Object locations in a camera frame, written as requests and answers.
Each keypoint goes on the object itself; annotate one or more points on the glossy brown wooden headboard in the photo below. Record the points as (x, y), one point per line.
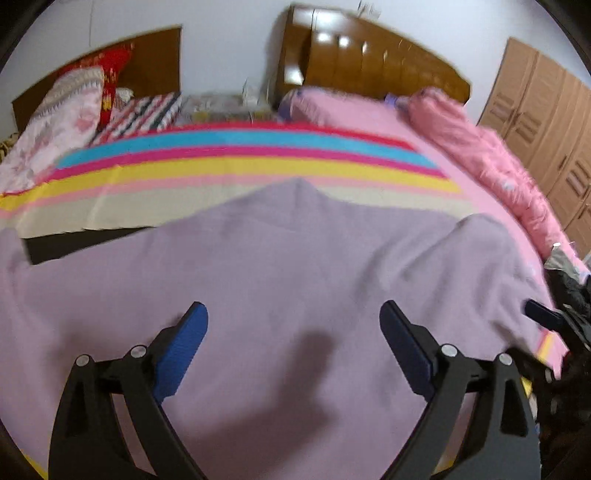
(369, 55)

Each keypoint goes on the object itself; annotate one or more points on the lilac knitted sweater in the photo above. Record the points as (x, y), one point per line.
(277, 277)

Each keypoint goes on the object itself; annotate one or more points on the pink bed sheet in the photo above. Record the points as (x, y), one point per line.
(369, 120)

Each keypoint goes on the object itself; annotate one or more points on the cluttered bedside table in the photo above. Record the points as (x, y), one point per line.
(217, 106)

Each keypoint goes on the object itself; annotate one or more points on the red patterned pillow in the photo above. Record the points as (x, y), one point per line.
(113, 74)

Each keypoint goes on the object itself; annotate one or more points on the pink floral pillow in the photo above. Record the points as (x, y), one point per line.
(55, 129)

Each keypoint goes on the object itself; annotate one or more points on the rainbow striped blanket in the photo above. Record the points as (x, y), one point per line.
(231, 168)

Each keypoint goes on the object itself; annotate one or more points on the dark flat wooden headboard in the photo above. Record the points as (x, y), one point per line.
(154, 60)

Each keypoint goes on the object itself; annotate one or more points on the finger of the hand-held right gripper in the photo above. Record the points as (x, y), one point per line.
(544, 314)

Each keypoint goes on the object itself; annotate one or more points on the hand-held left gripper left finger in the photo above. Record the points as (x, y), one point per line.
(182, 350)

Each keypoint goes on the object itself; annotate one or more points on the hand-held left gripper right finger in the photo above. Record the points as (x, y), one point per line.
(404, 350)

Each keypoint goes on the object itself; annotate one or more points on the red white striped cloth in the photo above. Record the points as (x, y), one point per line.
(138, 115)

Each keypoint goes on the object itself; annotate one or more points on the light brown wooden wardrobe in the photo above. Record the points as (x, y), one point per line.
(549, 129)

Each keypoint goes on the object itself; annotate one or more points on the pink quilt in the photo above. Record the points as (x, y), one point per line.
(489, 157)

